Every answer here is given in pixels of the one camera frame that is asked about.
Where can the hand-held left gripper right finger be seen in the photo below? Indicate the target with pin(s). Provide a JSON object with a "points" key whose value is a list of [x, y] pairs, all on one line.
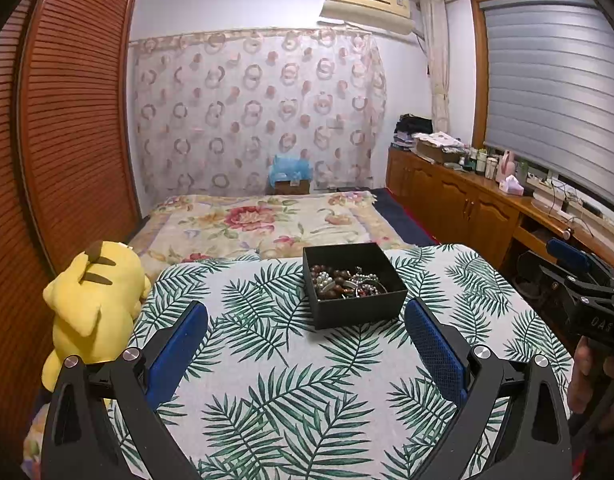
{"points": [[434, 350]]}

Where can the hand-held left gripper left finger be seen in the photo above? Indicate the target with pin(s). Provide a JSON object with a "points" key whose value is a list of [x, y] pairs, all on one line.
{"points": [[179, 350]]}

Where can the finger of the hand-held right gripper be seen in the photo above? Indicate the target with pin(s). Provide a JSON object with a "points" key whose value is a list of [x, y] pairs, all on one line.
{"points": [[539, 272], [567, 255]]}

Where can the black jewelry box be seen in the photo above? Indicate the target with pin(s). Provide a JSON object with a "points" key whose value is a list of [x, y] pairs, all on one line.
{"points": [[357, 312]]}

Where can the silver bangle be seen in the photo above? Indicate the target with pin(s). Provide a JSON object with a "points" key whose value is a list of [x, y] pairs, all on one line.
{"points": [[329, 288]]}

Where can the person's right hand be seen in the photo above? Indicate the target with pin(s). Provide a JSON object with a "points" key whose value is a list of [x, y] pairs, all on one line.
{"points": [[582, 375]]}

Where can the pink tissue box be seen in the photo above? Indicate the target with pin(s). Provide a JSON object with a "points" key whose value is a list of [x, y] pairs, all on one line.
{"points": [[513, 186]]}

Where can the yellow plush toy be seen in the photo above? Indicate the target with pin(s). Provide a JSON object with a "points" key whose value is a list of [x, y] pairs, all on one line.
{"points": [[97, 300]]}

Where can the leaf-print tablecloth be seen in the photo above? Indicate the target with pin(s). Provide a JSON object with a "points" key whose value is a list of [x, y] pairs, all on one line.
{"points": [[297, 360]]}

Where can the wooden cabinet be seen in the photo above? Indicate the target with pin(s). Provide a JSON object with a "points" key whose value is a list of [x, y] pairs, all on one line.
{"points": [[447, 195]]}

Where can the row of toiletry bottles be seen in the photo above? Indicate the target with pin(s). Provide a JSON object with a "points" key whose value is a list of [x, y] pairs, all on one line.
{"points": [[482, 161]]}

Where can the navy blanket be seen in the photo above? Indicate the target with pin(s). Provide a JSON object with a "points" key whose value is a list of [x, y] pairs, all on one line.
{"points": [[402, 220]]}

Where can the floral bedspread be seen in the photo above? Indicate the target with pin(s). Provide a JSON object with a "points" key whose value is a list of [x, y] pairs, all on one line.
{"points": [[237, 220]]}

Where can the open cardboard box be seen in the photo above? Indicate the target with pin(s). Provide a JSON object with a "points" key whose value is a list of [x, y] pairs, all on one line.
{"points": [[437, 153]]}

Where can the grey window blind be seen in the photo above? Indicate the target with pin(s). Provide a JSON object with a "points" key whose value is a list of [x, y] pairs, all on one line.
{"points": [[552, 75]]}

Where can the dark folded clothes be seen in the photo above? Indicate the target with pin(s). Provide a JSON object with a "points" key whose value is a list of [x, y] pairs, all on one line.
{"points": [[412, 125]]}

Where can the brown cardboard box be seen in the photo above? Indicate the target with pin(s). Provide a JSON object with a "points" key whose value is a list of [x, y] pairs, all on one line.
{"points": [[292, 186]]}

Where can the blue plush toy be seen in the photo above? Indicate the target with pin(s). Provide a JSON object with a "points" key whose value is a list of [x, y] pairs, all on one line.
{"points": [[289, 170]]}

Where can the beige side curtain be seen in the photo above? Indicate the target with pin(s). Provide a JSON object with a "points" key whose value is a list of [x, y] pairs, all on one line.
{"points": [[439, 60]]}

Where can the circle-pattern curtain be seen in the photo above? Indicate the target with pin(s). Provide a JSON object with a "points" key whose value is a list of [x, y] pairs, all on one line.
{"points": [[237, 110]]}

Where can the wooden louvered wardrobe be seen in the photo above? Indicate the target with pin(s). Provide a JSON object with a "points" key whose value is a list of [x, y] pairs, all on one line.
{"points": [[72, 110]]}

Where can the beige air conditioner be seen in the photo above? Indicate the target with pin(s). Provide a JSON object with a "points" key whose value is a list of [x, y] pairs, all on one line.
{"points": [[367, 0]]}

